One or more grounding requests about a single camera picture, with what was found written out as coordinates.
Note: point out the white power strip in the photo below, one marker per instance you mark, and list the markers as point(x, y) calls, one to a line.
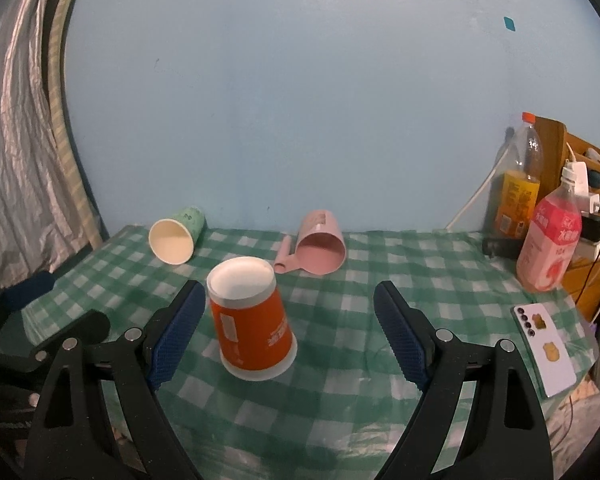
point(586, 252)

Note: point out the pink drink bottle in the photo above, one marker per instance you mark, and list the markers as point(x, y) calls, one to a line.
point(550, 245)

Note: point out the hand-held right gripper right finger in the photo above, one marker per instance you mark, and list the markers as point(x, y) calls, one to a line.
point(404, 341)

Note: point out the green striped curtain edge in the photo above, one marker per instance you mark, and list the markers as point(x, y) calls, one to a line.
point(62, 125)

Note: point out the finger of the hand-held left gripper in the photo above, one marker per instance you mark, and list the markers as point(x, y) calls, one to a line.
point(87, 327)
point(30, 290)

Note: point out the small black device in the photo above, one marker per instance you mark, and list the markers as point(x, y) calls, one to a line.
point(500, 246)

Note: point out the white smartphone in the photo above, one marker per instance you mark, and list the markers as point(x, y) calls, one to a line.
point(547, 350)

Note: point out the silver curtain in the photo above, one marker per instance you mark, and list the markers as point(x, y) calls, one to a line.
point(15, 160)

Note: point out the teal tape piece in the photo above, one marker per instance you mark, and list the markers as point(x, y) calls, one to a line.
point(509, 23)

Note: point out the orange cup with white rim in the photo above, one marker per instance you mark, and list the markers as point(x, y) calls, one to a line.
point(252, 325)

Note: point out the wooden shelf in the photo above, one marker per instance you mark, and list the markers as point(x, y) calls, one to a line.
point(587, 280)

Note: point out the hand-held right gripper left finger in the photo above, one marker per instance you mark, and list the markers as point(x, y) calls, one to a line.
point(176, 335)

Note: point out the orange soda bottle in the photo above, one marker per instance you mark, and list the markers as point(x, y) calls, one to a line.
point(517, 195)

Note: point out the pink plastic mug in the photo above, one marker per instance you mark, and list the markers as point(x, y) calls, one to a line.
point(320, 255)

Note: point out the green checked tablecloth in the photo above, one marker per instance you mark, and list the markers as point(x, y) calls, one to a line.
point(340, 350)

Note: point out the white plug adapter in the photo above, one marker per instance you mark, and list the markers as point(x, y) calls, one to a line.
point(576, 176)

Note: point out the green paper cup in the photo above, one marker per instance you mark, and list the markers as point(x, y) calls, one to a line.
point(172, 242)

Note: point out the white phone charger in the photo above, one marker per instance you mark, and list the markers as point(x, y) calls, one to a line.
point(593, 205)

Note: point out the black power adapter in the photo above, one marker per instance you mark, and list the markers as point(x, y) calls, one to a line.
point(592, 229)

